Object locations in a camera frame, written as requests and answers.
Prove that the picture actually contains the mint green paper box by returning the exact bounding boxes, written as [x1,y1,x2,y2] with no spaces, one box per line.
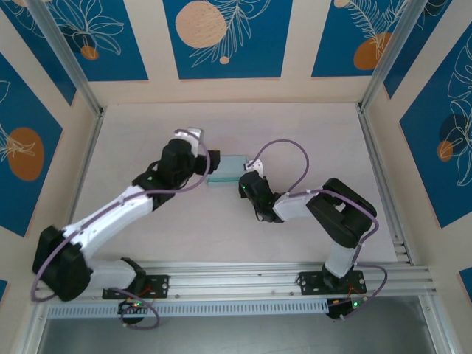
[206,154,249,185]

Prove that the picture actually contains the blue panel white flower drawing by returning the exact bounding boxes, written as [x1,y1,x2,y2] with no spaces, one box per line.
[46,0,150,83]

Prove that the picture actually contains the black controller board green light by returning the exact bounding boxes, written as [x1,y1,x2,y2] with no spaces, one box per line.
[327,299,366,320]
[117,299,149,315]

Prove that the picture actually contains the grey metal sheet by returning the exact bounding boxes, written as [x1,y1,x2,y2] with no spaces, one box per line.
[35,296,447,354]

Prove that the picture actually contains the blue panel orange circle fern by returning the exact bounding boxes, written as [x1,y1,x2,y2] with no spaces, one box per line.
[310,0,411,79]

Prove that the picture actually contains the blue panel orange circle flower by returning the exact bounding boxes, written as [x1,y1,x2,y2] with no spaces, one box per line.
[0,51,64,238]

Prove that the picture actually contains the blue panel dark circle leaves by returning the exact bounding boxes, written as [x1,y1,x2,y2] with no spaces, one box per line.
[399,27,472,229]

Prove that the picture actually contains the blue panel white leaf lines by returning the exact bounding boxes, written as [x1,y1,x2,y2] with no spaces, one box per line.
[383,0,472,100]

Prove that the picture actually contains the wide aluminium base rail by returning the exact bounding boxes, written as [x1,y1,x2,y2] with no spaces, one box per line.
[139,260,432,296]

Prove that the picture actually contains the aluminium side rail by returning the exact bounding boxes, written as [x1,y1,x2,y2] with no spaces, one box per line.
[355,103,449,354]
[21,106,108,354]

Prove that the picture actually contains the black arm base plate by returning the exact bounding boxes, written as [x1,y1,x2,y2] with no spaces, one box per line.
[102,274,171,300]
[297,270,369,296]

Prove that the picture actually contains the grey slotted cable duct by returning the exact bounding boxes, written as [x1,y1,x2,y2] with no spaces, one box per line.
[46,297,330,319]

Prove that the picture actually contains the aluminium frame post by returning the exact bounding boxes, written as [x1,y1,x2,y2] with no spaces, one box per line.
[27,0,105,116]
[358,0,433,111]

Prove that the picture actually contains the dark blue wall panel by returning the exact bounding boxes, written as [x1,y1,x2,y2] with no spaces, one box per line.
[0,7,77,107]

